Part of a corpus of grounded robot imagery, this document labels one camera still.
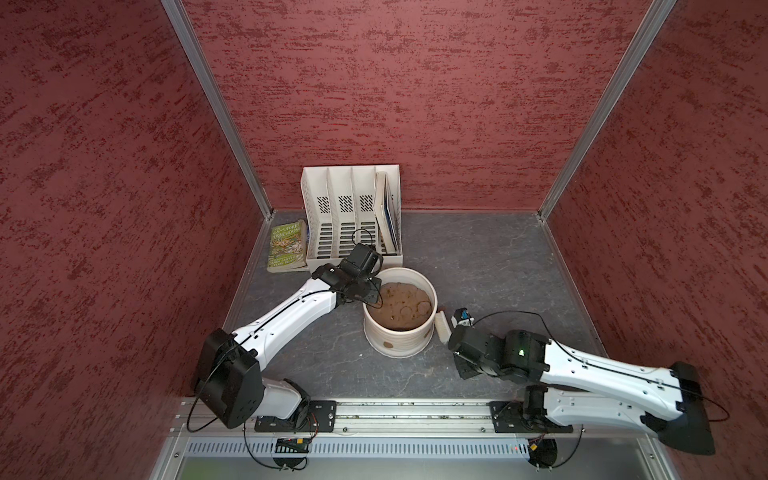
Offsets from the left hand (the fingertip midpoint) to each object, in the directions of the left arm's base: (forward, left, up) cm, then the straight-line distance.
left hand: (369, 294), depth 83 cm
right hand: (-18, -24, -3) cm, 30 cm away
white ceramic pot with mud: (-8, -10, -2) cm, 13 cm away
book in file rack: (+23, -5, +10) cm, 25 cm away
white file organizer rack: (+41, +11, -5) cm, 43 cm away
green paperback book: (+22, +31, -8) cm, 39 cm away
